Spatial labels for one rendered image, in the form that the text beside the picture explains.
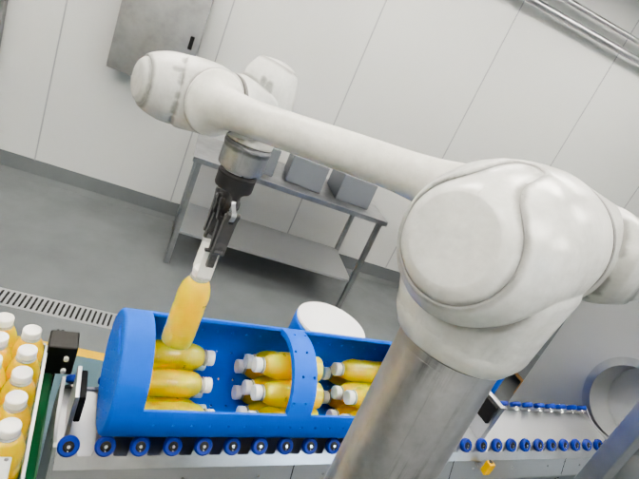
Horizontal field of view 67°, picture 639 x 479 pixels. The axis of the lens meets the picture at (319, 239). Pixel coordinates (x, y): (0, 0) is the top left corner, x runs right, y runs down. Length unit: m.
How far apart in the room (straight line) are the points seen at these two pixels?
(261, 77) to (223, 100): 0.16
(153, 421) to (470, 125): 4.29
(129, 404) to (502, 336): 0.87
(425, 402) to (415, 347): 0.05
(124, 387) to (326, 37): 3.71
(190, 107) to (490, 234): 0.51
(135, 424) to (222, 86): 0.74
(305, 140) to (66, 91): 3.99
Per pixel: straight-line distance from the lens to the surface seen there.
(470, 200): 0.35
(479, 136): 5.06
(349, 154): 0.67
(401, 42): 4.59
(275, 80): 0.86
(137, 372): 1.11
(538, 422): 2.33
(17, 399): 1.16
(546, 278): 0.37
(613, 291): 0.55
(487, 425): 1.92
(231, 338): 1.41
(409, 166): 0.66
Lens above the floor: 1.91
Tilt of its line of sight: 20 degrees down
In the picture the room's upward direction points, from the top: 24 degrees clockwise
